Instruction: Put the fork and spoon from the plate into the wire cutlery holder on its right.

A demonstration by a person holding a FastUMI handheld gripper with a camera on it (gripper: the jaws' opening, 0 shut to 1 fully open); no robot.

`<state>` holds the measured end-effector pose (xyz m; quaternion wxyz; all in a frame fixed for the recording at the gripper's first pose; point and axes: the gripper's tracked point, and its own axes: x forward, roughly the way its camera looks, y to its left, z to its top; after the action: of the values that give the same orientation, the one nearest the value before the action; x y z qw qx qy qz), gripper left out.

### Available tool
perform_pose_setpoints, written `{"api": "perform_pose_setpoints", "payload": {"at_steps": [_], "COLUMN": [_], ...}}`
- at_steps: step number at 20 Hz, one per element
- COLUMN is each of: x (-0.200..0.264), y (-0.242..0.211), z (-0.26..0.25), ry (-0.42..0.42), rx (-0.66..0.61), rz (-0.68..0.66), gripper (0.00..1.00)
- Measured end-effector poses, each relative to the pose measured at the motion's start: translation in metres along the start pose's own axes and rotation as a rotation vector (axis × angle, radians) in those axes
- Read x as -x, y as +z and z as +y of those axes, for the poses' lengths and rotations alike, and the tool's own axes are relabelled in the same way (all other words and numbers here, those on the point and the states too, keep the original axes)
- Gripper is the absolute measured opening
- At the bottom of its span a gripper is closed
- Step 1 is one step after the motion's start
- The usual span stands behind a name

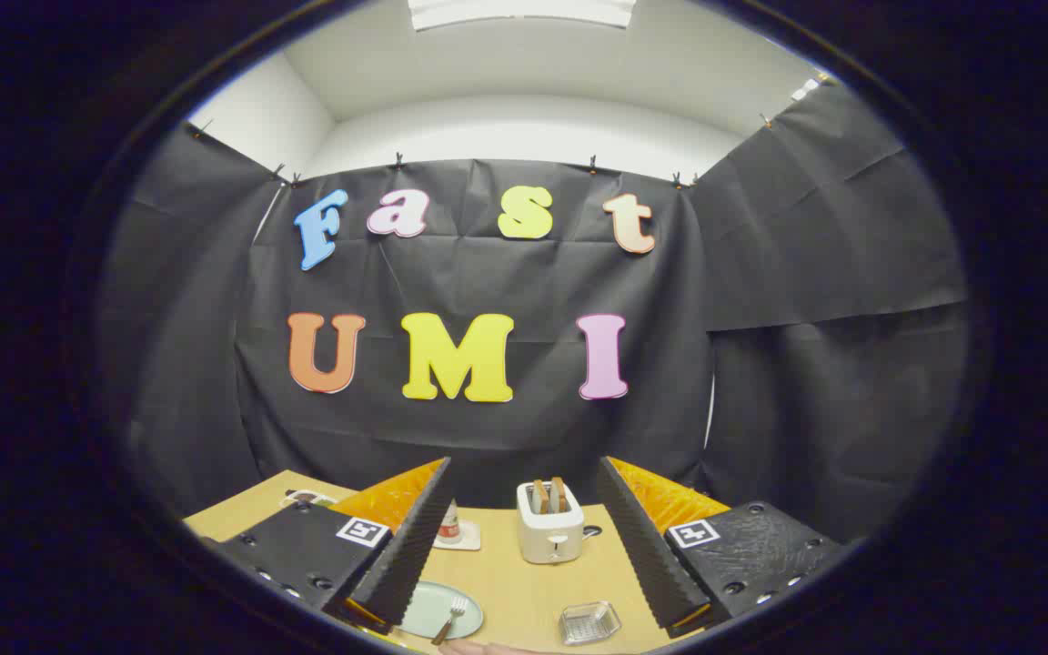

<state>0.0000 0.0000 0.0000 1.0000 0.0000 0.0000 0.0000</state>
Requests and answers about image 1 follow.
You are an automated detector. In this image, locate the black backdrop cloth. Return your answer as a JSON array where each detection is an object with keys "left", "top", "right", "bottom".
[{"left": 96, "top": 82, "right": 971, "bottom": 547}]

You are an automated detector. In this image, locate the ceiling light panel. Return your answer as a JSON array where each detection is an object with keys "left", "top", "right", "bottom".
[{"left": 408, "top": 0, "right": 639, "bottom": 31}]

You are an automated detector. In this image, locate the metal wire basket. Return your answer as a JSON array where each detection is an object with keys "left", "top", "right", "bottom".
[{"left": 559, "top": 600, "right": 622, "bottom": 647}]

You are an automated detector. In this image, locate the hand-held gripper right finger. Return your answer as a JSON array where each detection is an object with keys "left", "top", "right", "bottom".
[{"left": 597, "top": 456, "right": 852, "bottom": 636}]

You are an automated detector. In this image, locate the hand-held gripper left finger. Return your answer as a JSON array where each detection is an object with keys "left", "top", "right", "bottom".
[{"left": 201, "top": 457, "right": 454, "bottom": 636}]

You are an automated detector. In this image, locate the white toaster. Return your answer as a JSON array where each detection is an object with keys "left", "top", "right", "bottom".
[{"left": 517, "top": 480, "right": 590, "bottom": 565}]

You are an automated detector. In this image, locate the metal fork wooden handle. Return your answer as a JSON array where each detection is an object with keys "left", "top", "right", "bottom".
[{"left": 431, "top": 596, "right": 469, "bottom": 647}]

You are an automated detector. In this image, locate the light green plate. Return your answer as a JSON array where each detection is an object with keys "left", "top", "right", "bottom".
[{"left": 397, "top": 582, "right": 485, "bottom": 640}]

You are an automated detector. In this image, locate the white square coaster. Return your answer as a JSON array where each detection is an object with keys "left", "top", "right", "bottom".
[{"left": 433, "top": 520, "right": 481, "bottom": 552}]

